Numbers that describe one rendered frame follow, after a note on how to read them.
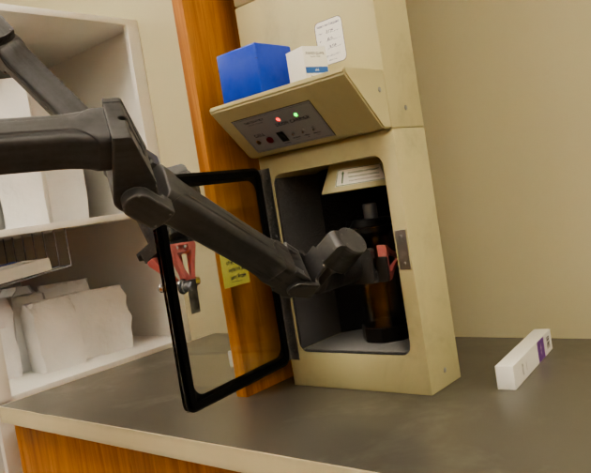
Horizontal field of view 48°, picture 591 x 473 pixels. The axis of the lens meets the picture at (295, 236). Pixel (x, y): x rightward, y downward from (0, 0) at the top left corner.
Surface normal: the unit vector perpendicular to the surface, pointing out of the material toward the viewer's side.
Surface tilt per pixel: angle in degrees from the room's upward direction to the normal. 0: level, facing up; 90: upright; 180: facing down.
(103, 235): 90
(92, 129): 49
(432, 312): 90
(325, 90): 135
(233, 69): 90
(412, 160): 90
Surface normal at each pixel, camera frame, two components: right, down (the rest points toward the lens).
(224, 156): 0.75, -0.08
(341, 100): -0.34, 0.80
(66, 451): -0.64, 0.14
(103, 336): 0.52, -0.11
